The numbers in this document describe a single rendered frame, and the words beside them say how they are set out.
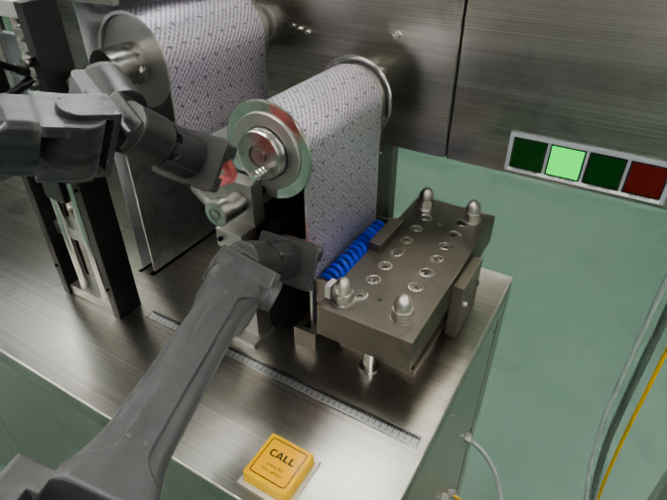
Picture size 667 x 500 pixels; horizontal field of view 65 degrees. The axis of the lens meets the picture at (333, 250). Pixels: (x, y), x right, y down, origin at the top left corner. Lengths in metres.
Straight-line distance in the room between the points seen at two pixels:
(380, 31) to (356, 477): 0.72
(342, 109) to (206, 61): 0.24
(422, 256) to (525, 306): 1.62
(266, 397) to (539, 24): 0.71
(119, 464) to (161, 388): 0.07
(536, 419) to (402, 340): 1.36
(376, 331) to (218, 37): 0.53
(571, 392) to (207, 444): 1.63
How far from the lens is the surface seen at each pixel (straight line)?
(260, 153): 0.75
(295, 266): 0.74
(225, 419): 0.85
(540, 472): 1.96
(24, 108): 0.57
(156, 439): 0.38
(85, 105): 0.58
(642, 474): 2.09
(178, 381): 0.42
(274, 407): 0.85
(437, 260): 0.94
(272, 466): 0.77
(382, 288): 0.85
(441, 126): 1.00
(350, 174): 0.88
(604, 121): 0.93
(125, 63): 0.86
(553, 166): 0.96
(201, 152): 0.66
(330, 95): 0.82
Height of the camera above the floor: 1.57
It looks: 35 degrees down
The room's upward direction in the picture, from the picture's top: straight up
